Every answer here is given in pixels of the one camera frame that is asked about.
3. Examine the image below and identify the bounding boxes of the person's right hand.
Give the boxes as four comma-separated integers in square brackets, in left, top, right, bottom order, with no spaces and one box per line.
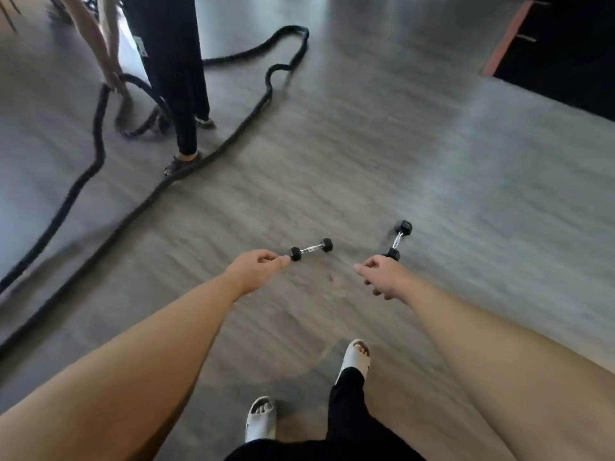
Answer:
[353,255,424,303]

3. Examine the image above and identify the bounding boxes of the person's left hand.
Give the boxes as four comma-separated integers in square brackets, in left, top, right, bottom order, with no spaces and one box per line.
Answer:
[225,249,292,299]

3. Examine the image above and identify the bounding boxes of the person's left forearm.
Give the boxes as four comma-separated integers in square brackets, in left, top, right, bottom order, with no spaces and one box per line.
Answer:
[0,272,243,461]

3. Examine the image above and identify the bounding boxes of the person's right forearm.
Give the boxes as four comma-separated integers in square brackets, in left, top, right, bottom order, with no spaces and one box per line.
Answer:
[404,279,615,461]

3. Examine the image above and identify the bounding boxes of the small black hex dumbbell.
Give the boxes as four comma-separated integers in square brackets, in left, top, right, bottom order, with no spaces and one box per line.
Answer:
[386,220,413,261]
[289,238,333,262]

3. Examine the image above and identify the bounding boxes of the white slipper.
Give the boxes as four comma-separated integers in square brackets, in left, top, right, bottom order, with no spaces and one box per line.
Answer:
[334,339,372,385]
[245,396,277,443]

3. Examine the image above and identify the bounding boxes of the person's black trousers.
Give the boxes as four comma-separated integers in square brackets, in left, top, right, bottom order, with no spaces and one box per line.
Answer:
[225,367,426,461]

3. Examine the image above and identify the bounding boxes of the black mat with red edge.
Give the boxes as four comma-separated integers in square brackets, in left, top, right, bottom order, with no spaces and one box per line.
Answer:
[481,0,615,122]

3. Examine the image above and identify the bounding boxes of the thick black battle rope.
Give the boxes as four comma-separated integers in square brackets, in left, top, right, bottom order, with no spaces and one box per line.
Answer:
[0,25,310,360]

